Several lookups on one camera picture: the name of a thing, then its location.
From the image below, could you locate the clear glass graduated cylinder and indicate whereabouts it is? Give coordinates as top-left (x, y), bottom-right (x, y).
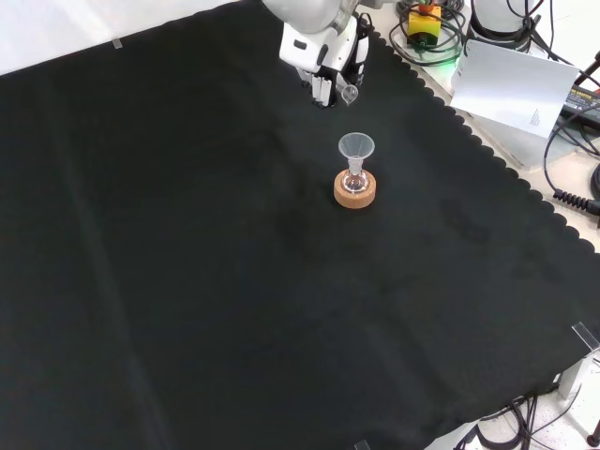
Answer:
top-left (339, 82), bottom-right (361, 108)

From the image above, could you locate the clear round-bottom flask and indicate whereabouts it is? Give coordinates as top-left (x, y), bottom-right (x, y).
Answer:
top-left (340, 157), bottom-right (368, 195)

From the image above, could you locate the black power supply box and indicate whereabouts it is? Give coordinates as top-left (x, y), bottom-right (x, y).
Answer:
top-left (559, 82), bottom-right (600, 124)

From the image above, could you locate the white bench bracket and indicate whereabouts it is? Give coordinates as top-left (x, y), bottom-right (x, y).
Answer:
top-left (559, 354), bottom-right (600, 400)

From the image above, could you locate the black cable bundle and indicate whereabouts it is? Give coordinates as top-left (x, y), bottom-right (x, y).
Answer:
top-left (450, 392), bottom-right (600, 450)

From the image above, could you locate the cork ring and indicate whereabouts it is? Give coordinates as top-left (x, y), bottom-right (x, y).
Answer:
top-left (333, 169), bottom-right (378, 209)

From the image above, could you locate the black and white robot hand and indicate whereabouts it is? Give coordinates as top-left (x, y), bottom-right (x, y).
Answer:
top-left (278, 17), bottom-right (372, 111)

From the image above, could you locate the yellow stop button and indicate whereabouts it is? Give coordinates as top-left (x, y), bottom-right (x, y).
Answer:
top-left (406, 3), bottom-right (443, 49)

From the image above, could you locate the black table cloth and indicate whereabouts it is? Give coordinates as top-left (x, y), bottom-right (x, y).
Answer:
top-left (0, 0), bottom-right (600, 450)

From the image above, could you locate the clear plastic funnel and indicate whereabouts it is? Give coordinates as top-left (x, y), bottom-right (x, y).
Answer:
top-left (337, 132), bottom-right (376, 173)

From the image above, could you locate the black looped cable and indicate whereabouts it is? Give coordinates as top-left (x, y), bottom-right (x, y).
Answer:
top-left (388, 0), bottom-right (472, 66)

